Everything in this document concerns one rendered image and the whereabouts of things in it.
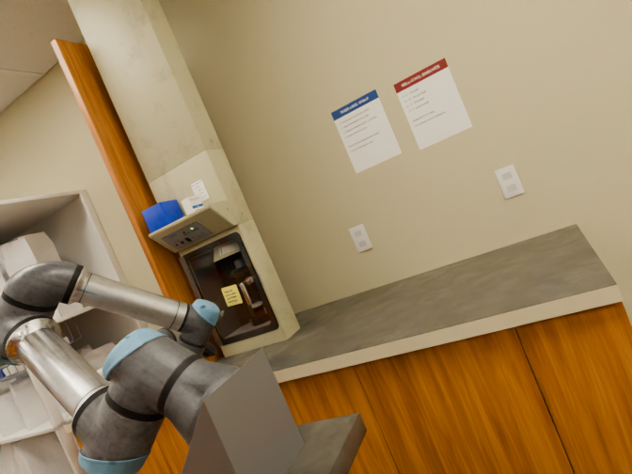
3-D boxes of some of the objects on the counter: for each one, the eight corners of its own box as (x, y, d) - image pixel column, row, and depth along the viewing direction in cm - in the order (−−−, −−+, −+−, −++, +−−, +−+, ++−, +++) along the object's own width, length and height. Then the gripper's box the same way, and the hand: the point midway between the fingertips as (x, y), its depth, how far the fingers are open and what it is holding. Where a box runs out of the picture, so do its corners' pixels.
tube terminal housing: (256, 333, 205) (188, 178, 202) (314, 314, 191) (243, 147, 187) (225, 357, 183) (148, 183, 179) (288, 339, 168) (206, 149, 165)
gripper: (181, 313, 129) (224, 290, 148) (158, 322, 134) (202, 298, 153) (194, 340, 129) (234, 313, 149) (169, 348, 134) (212, 322, 153)
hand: (219, 315), depth 150 cm, fingers closed
